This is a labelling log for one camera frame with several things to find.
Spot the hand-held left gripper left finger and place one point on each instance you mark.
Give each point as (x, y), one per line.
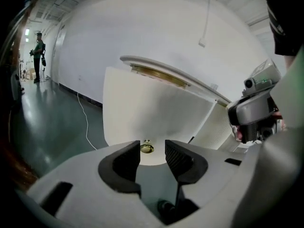
(111, 172)

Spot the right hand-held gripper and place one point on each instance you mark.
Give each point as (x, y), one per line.
(251, 110)

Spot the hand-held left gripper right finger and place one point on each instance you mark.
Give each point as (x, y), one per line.
(192, 167)

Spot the white round table base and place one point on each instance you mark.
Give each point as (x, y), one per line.
(147, 108)

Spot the person's right hand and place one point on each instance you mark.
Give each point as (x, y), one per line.
(238, 134)

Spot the white round table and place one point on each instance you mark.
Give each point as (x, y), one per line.
(171, 66)

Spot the person's black shirt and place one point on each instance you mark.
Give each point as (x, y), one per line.
(285, 18)

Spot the white wall socket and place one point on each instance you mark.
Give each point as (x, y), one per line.
(202, 43)

